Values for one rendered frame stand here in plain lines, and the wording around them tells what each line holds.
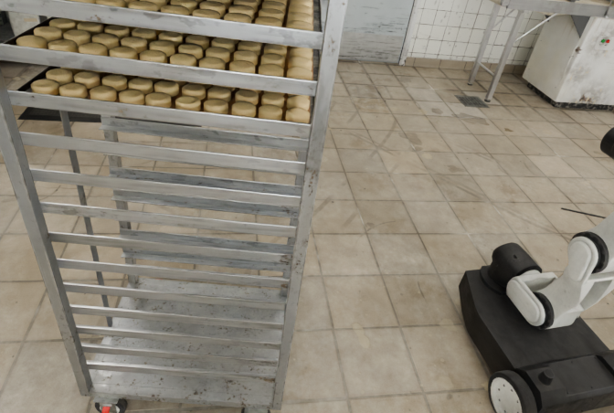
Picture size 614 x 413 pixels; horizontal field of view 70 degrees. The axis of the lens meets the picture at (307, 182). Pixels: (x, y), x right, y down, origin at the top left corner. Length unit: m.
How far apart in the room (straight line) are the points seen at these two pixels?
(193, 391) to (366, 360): 0.70
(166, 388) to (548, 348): 1.43
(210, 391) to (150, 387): 0.19
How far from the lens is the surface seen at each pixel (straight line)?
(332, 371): 1.86
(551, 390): 1.87
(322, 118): 0.83
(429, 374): 1.96
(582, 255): 1.74
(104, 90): 0.99
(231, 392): 1.61
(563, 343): 2.11
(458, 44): 5.18
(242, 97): 0.97
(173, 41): 1.02
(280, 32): 0.81
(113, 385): 1.67
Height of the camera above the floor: 1.56
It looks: 35 degrees down
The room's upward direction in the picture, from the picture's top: 8 degrees clockwise
